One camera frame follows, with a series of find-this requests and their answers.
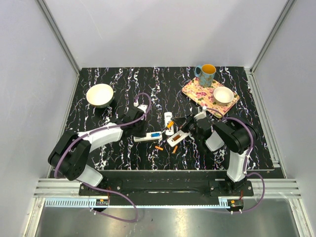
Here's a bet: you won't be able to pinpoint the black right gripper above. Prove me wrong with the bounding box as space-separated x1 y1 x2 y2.
171 113 202 142

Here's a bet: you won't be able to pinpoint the white remote black batteries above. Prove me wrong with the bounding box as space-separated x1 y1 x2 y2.
164 112 174 136

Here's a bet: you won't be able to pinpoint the white remote orange compartment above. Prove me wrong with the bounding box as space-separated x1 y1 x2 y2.
167 130 190 147

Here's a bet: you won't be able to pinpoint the white remote blue battery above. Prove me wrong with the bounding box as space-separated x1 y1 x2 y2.
133 132 162 142

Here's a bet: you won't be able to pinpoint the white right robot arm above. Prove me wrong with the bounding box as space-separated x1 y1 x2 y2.
167 113 258 196

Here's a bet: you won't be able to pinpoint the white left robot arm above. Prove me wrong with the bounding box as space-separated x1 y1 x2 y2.
48 106 146 195

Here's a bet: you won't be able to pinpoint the floral wooden board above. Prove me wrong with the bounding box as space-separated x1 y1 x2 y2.
182 78 239 118

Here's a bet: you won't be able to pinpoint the cream ceramic bowl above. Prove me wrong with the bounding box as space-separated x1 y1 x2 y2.
86 83 114 108

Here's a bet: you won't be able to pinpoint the small white cup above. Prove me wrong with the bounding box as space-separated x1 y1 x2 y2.
213 86 234 104

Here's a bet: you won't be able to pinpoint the blue floral mug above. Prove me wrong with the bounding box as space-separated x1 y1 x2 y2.
194 64 216 87

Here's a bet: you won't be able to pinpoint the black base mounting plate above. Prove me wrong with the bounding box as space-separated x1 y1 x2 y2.
81 170 254 198

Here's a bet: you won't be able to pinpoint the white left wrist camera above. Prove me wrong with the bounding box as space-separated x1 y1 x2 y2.
134 104 150 118

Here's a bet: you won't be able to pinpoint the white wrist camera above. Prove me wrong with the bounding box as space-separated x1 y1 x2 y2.
134 104 150 118
194 106 207 121

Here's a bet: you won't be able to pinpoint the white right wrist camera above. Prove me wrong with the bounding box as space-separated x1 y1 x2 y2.
194 106 207 121

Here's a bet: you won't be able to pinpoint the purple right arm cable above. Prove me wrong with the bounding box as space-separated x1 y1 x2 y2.
204 107 266 213

